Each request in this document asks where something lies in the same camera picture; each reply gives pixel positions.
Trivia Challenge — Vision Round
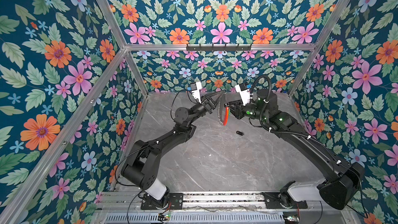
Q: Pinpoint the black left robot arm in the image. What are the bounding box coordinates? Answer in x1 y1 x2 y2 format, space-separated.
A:
120 91 226 203

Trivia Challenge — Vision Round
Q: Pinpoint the white vented cable duct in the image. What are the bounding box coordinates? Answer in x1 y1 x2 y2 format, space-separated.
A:
104 212 285 224

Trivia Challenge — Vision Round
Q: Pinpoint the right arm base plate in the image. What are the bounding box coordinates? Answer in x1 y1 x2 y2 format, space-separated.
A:
261 192 308 209

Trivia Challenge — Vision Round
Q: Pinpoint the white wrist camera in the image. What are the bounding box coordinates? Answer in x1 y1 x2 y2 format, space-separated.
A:
234 83 252 106
190 82 202 103

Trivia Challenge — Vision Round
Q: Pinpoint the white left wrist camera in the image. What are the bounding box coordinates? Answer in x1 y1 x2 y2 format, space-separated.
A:
190 82 202 103

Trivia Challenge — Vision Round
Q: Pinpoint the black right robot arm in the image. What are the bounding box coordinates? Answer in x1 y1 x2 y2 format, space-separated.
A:
225 83 364 210

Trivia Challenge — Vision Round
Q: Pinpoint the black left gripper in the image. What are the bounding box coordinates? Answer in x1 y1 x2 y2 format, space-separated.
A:
187 90 222 125

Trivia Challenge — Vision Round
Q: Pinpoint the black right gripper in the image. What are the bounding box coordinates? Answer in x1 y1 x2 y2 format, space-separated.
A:
224 99 268 123

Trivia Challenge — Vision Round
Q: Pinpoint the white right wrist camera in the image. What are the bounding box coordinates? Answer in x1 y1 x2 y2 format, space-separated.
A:
234 83 252 106

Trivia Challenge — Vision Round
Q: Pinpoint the aluminium mounting rail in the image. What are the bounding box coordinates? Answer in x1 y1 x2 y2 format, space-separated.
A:
97 191 336 211

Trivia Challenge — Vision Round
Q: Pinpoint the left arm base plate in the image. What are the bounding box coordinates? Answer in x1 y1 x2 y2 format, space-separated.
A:
141 193 184 211

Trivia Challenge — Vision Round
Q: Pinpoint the metal keyring holder red handle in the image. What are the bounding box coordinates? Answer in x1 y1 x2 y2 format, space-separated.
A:
217 91 230 126

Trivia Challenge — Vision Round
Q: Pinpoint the black hook rail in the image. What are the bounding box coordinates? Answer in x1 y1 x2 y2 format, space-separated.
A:
186 44 252 52

